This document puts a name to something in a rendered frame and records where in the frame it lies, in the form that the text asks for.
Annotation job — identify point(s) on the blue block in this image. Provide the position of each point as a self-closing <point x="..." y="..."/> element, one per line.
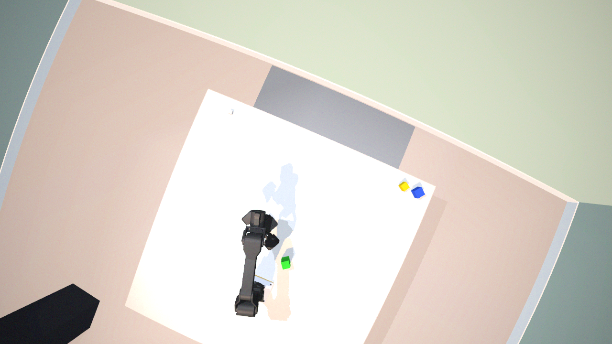
<point x="417" y="192"/>

